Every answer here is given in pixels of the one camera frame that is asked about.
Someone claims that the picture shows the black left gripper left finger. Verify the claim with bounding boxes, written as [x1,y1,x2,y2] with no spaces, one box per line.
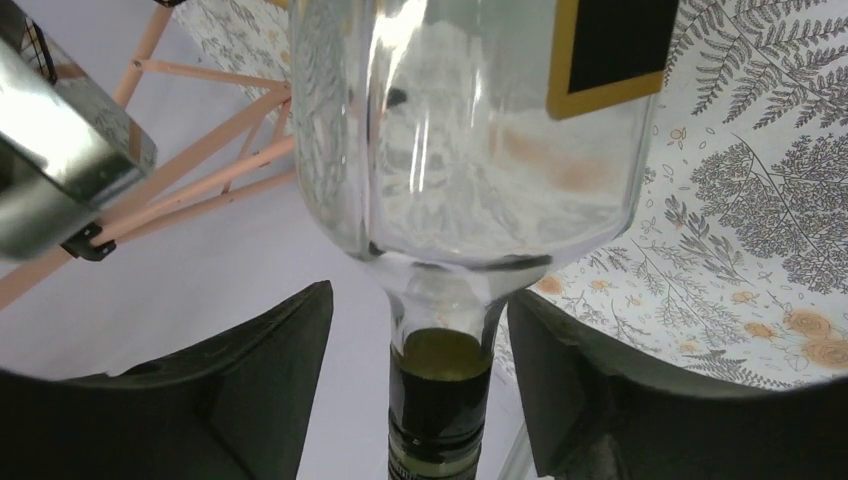
[1,280,334,479]

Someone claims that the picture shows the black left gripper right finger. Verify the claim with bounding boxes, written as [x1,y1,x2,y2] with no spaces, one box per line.
[507,290,847,479]

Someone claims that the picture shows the clear liquor bottle black cap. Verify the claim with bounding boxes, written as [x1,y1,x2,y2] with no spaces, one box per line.
[288,0,678,479]

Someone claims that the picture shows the pink music stand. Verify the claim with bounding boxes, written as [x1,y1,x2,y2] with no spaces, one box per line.
[0,0,296,313]

